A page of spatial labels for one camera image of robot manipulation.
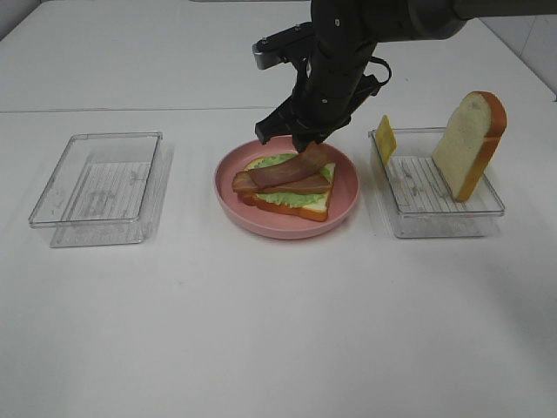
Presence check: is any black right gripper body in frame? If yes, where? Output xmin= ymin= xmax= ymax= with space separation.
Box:
xmin=287 ymin=42 xmax=379 ymax=135

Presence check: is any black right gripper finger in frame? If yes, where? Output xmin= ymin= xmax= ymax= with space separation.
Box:
xmin=255 ymin=99 xmax=296 ymax=145
xmin=292 ymin=128 xmax=333 ymax=153

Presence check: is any bacon strip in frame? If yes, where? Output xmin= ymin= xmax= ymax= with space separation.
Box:
xmin=232 ymin=172 xmax=332 ymax=195
xmin=247 ymin=144 xmax=329 ymax=188

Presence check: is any green lettuce leaf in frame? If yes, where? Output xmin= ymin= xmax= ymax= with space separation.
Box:
xmin=245 ymin=153 xmax=336 ymax=209

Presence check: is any white bread slice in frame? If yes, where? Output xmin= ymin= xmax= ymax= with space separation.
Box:
xmin=232 ymin=153 xmax=336 ymax=222
xmin=432 ymin=91 xmax=507 ymax=202

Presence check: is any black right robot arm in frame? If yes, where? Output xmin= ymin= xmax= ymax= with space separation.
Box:
xmin=252 ymin=0 xmax=556 ymax=152

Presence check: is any pink round plate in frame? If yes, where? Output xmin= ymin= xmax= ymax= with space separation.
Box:
xmin=214 ymin=136 xmax=360 ymax=239

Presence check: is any yellow cheese slice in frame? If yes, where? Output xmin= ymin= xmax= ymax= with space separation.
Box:
xmin=375 ymin=115 xmax=397 ymax=165

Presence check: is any clear plastic right container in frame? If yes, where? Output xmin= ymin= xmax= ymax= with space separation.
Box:
xmin=368 ymin=127 xmax=506 ymax=239

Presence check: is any clear plastic container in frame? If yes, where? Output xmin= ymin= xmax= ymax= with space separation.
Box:
xmin=368 ymin=127 xmax=506 ymax=239
xmin=28 ymin=131 xmax=173 ymax=248

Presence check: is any clear plastic left container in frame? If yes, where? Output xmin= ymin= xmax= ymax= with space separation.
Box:
xmin=28 ymin=131 xmax=173 ymax=248

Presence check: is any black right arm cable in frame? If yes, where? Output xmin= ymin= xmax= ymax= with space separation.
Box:
xmin=367 ymin=55 xmax=392 ymax=95

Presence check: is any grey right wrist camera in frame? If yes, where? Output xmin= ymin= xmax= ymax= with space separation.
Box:
xmin=252 ymin=22 xmax=315 ymax=70

